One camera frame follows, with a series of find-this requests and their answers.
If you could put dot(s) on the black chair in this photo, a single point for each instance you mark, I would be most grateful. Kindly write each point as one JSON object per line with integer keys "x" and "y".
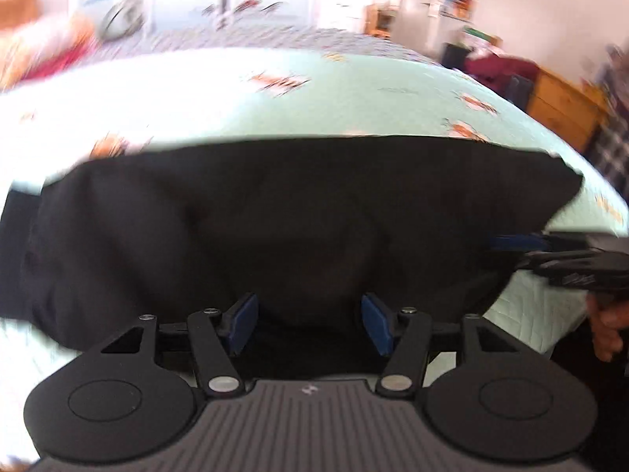
{"x": 457, "y": 54}
{"x": 519, "y": 91}

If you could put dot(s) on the maroon clothes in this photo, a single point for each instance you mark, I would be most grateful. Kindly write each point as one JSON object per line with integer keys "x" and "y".
{"x": 501, "y": 69}

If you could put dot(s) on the white door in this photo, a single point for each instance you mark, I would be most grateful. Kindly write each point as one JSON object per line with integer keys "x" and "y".
{"x": 425, "y": 10}

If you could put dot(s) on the wooden desk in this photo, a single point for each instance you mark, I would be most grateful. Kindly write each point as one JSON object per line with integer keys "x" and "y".
{"x": 565, "y": 108}

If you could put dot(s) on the wooden headboard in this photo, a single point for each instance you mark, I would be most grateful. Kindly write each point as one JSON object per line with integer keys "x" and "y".
{"x": 17, "y": 0}

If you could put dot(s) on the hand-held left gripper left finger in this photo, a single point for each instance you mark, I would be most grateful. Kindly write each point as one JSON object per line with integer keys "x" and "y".
{"x": 241, "y": 324}

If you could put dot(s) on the wooden chair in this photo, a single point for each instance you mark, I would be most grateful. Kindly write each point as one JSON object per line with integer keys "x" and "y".
{"x": 378, "y": 22}

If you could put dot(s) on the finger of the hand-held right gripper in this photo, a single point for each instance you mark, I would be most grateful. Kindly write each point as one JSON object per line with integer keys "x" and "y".
{"x": 555, "y": 260}
{"x": 516, "y": 243}

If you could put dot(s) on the green quilted bedspread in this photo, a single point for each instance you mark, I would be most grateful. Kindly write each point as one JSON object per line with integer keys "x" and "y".
{"x": 344, "y": 98}

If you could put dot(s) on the black pants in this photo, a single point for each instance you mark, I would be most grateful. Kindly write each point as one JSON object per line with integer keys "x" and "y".
{"x": 295, "y": 216}

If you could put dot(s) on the floral bolster pillow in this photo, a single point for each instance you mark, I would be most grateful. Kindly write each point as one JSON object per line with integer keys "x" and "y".
{"x": 44, "y": 44}

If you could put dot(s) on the person's right hand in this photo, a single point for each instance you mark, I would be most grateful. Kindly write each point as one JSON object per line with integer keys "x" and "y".
{"x": 609, "y": 327}

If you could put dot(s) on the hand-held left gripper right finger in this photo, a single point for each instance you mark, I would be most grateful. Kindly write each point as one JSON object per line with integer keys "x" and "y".
{"x": 378, "y": 324}

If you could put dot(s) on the green and white box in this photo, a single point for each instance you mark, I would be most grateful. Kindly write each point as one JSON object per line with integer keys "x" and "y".
{"x": 481, "y": 35}

